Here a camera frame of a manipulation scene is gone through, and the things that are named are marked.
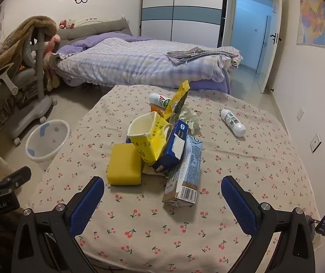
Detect white door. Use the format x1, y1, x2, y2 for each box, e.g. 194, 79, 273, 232
256, 0, 282, 94

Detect white and blue wardrobe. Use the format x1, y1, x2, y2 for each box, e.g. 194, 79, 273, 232
140, 0, 228, 49

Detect crumpled white tissue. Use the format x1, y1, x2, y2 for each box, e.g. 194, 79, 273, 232
178, 109, 201, 133

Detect blue cardboard box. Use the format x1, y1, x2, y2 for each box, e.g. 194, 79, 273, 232
152, 120, 189, 174

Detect white fringed blanket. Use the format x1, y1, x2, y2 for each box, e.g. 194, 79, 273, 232
216, 47, 243, 69

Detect brown fleece blanket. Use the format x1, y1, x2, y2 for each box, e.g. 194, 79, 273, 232
0, 15, 57, 84

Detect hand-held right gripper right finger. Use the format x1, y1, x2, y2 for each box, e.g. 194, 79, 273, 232
221, 175, 316, 273

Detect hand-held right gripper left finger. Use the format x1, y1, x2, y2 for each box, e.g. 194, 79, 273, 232
11, 176, 105, 273

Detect yellow sponge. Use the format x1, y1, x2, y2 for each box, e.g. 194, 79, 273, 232
106, 144, 143, 186

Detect yellow snack wrapper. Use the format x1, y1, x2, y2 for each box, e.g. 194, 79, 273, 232
162, 80, 190, 120

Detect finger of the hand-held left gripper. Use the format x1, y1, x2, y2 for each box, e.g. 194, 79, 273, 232
0, 166, 32, 192

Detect pink plush toy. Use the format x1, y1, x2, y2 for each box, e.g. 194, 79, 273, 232
44, 34, 62, 91

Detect cherry print tablecloth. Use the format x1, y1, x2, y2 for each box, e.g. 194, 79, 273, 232
28, 85, 321, 273

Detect grey headboard cushion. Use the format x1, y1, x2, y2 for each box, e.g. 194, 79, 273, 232
57, 18, 133, 46

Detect small plush toys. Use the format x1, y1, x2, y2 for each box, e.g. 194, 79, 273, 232
58, 18, 76, 30

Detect white plastic bottle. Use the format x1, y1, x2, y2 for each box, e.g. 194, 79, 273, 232
220, 107, 246, 137

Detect pale blue milk carton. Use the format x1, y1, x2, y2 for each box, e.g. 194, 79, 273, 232
162, 134, 203, 207

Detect white plastic bin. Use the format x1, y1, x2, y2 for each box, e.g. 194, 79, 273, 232
26, 119, 71, 162

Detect purple checked quilt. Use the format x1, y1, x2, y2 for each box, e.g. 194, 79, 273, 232
50, 33, 243, 94

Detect grey folded cloth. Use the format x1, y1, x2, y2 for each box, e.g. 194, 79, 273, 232
166, 46, 217, 66

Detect grey desk chair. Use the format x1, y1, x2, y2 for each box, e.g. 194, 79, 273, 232
0, 17, 57, 145

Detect yellow carton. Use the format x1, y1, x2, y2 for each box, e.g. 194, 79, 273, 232
127, 111, 171, 162

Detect white bottle with green label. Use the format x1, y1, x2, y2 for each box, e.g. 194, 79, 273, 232
149, 93, 172, 109

